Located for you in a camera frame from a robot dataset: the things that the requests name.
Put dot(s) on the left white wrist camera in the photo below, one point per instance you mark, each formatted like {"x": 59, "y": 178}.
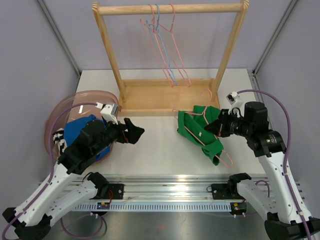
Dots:
{"x": 108, "y": 112}

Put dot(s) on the green tank top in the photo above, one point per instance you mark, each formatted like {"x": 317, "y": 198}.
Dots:
{"x": 200, "y": 130}

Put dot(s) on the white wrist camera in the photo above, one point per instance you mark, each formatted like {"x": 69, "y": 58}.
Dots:
{"x": 234, "y": 100}
{"x": 108, "y": 112}

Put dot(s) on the white slotted cable duct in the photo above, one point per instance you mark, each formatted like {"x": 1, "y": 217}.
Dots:
{"x": 154, "y": 207}

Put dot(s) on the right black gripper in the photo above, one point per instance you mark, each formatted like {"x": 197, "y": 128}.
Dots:
{"x": 224, "y": 118}

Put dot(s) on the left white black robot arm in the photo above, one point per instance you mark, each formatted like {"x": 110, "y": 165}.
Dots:
{"x": 34, "y": 218}

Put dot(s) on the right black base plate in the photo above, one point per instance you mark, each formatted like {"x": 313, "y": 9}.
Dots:
{"x": 219, "y": 191}

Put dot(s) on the light blue wire hanger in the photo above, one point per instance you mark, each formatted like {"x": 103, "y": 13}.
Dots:
{"x": 162, "y": 44}

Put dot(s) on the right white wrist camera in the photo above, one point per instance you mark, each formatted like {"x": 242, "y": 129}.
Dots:
{"x": 234, "y": 100}

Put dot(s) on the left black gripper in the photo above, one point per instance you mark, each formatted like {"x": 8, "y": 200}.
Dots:
{"x": 131, "y": 136}

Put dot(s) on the aluminium mounting rail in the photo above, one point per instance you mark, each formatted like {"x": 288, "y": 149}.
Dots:
{"x": 176, "y": 188}

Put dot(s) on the black white striped tank top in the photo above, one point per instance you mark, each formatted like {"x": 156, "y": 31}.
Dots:
{"x": 59, "y": 140}

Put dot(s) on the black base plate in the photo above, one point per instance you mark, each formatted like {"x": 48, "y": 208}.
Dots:
{"x": 219, "y": 191}
{"x": 116, "y": 191}

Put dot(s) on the blue tank top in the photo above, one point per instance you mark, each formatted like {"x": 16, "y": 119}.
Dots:
{"x": 73, "y": 129}

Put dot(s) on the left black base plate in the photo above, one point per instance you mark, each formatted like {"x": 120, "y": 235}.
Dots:
{"x": 116, "y": 191}

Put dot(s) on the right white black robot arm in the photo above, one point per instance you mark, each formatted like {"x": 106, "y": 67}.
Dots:
{"x": 285, "y": 216}

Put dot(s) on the wooden clothes rack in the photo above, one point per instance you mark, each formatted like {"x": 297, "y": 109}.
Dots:
{"x": 154, "y": 97}

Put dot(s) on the pink translucent plastic basket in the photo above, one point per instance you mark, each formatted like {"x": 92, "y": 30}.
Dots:
{"x": 72, "y": 108}

